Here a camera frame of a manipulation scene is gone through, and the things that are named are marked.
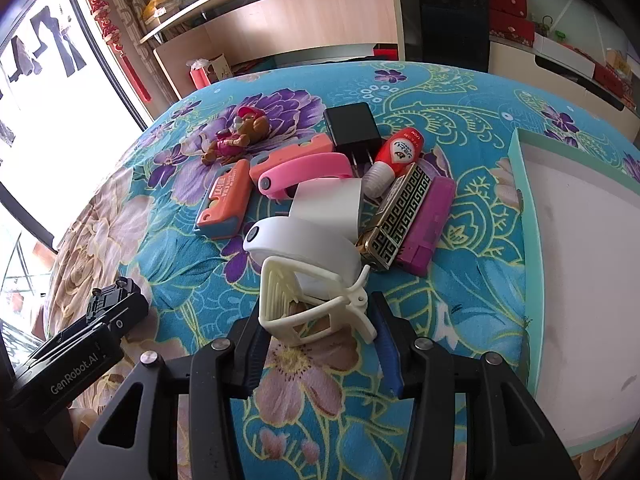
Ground cream plastic clip holder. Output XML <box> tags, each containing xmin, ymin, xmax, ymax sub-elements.
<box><xmin>258</xmin><ymin>256</ymin><xmax>376</xmax><ymax>347</ymax></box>

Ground white smart band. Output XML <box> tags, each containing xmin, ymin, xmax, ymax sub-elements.
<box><xmin>243</xmin><ymin>216</ymin><xmax>369</xmax><ymax>290</ymax></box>

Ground white charger plug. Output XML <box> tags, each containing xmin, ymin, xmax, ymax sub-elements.
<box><xmin>288</xmin><ymin>178</ymin><xmax>362</xmax><ymax>243</ymax></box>

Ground pink smart band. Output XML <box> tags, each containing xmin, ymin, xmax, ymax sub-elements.
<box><xmin>257</xmin><ymin>152</ymin><xmax>354</xmax><ymax>200</ymax></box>

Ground brown pink puppy toy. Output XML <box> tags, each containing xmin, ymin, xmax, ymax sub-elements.
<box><xmin>201</xmin><ymin>106</ymin><xmax>270</xmax><ymax>166</ymax></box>

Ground black power adapter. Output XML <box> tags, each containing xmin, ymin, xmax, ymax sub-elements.
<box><xmin>323</xmin><ymin>102</ymin><xmax>383</xmax><ymax>177</ymax></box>

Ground coral blue box cutter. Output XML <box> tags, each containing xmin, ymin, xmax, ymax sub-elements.
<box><xmin>250</xmin><ymin>133</ymin><xmax>334</xmax><ymax>184</ymax></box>

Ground floral blue tablecloth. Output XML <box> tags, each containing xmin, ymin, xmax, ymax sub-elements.
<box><xmin>47</xmin><ymin>61</ymin><xmax>639</xmax><ymax>479</ymax></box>

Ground purple harmonica case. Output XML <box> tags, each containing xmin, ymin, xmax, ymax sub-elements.
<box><xmin>395</xmin><ymin>177</ymin><xmax>456</xmax><ymax>276</ymax></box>

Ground mint white tray box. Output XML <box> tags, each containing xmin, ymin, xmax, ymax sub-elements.
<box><xmin>509</xmin><ymin>129</ymin><xmax>639</xmax><ymax>455</ymax></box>

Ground gold black patterned harmonica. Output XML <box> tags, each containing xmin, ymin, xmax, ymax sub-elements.
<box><xmin>356</xmin><ymin>162</ymin><xmax>432</xmax><ymax>272</ymax></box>

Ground coral blue sharpener block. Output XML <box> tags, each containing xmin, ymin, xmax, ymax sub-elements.
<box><xmin>193</xmin><ymin>159</ymin><xmax>254</xmax><ymax>240</ymax></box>

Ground red white bottle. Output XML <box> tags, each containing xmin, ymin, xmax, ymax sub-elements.
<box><xmin>362</xmin><ymin>127</ymin><xmax>424</xmax><ymax>200</ymax></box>

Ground red paper bag floor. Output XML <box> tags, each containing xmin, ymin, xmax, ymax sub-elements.
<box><xmin>186</xmin><ymin>54</ymin><xmax>233</xmax><ymax>90</ymax></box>

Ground white tv stand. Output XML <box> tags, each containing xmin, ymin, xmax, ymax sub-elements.
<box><xmin>488</xmin><ymin>38</ymin><xmax>639</xmax><ymax>142</ymax></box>

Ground red hanging ornament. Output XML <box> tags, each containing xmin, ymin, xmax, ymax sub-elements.
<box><xmin>87</xmin><ymin>0</ymin><xmax>152</xmax><ymax>103</ymax></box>

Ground red gift bag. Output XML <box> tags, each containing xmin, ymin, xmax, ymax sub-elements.
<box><xmin>488</xmin><ymin>0</ymin><xmax>535</xmax><ymax>47</ymax></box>

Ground black cabinet appliance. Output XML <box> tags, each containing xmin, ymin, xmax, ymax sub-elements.
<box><xmin>405</xmin><ymin>0</ymin><xmax>490</xmax><ymax>73</ymax></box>

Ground wooden shelf desk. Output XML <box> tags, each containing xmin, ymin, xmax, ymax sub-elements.
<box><xmin>139</xmin><ymin>0</ymin><xmax>405</xmax><ymax>99</ymax></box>

